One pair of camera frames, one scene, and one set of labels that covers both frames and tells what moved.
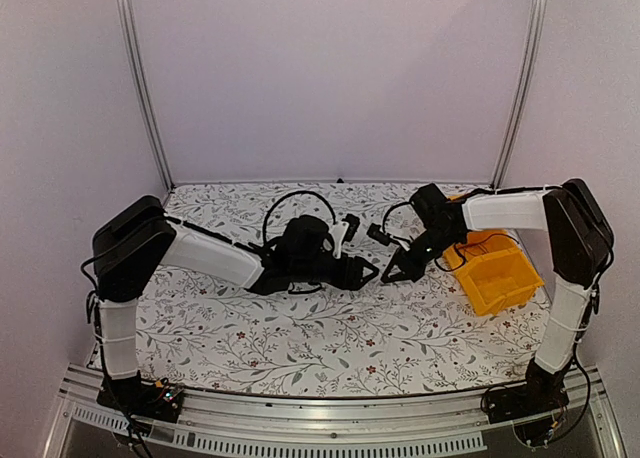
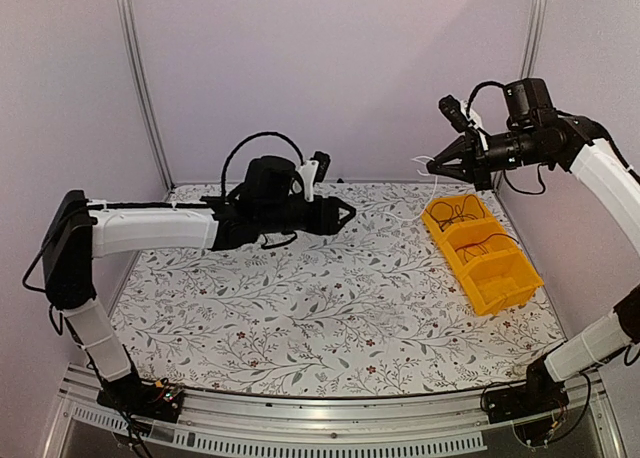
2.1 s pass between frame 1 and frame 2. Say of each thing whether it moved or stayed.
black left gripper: moved
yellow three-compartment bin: stayed
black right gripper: moved
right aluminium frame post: stayed
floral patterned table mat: stayed
